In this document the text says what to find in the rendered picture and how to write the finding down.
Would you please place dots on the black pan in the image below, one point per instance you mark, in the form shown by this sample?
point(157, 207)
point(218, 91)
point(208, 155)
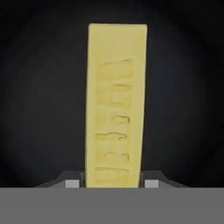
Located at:
point(35, 93)

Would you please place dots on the yellow butter stick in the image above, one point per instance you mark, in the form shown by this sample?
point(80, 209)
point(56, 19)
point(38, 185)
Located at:
point(116, 96)

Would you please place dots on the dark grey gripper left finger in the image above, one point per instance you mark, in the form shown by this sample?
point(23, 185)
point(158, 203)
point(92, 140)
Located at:
point(68, 180)

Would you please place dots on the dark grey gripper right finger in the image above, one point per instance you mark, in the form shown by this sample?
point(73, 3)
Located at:
point(153, 180)

